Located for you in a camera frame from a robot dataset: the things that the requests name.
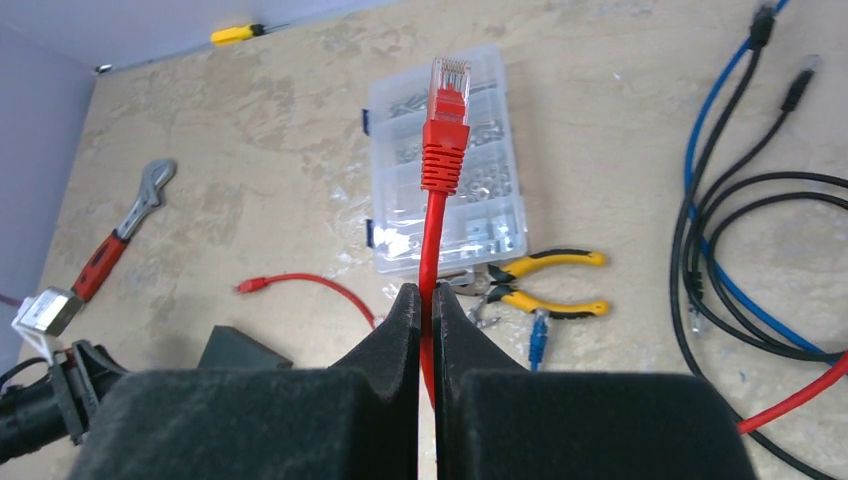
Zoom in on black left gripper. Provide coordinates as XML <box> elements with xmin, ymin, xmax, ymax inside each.
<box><xmin>1</xmin><ymin>340</ymin><xmax>129</xmax><ymax>463</ymax></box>

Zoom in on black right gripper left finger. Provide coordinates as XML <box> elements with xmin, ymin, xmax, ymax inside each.
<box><xmin>70</xmin><ymin>284</ymin><xmax>422</xmax><ymax>479</ymax></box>

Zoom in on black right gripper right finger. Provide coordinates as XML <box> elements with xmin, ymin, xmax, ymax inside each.
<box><xmin>432</xmin><ymin>285</ymin><xmax>755</xmax><ymax>479</ymax></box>

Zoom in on black network switch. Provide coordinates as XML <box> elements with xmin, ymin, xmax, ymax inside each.
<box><xmin>197</xmin><ymin>325</ymin><xmax>293</xmax><ymax>370</ymax></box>

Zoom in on red ethernet cable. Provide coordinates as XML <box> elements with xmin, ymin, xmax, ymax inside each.
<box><xmin>236</xmin><ymin>272</ymin><xmax>379</xmax><ymax>331</ymax></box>
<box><xmin>418</xmin><ymin>56</ymin><xmax>848</xmax><ymax>435</ymax></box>

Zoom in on black yellow pliers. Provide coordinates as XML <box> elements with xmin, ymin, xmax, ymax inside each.
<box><xmin>457</xmin><ymin>248</ymin><xmax>611</xmax><ymax>331</ymax></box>

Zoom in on clear plastic parts box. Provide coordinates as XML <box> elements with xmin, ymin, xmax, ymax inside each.
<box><xmin>363</xmin><ymin>45</ymin><xmax>528</xmax><ymax>276</ymax></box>

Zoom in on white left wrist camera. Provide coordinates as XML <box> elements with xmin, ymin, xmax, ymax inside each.
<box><xmin>11</xmin><ymin>287</ymin><xmax>85</xmax><ymax>366</ymax></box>

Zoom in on red handled adjustable wrench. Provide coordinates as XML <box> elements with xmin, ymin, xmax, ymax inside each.
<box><xmin>72</xmin><ymin>159</ymin><xmax>177</xmax><ymax>302</ymax></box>

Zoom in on yellow handled screwdriver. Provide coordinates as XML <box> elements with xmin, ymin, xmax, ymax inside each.
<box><xmin>209</xmin><ymin>23</ymin><xmax>289</xmax><ymax>47</ymax></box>

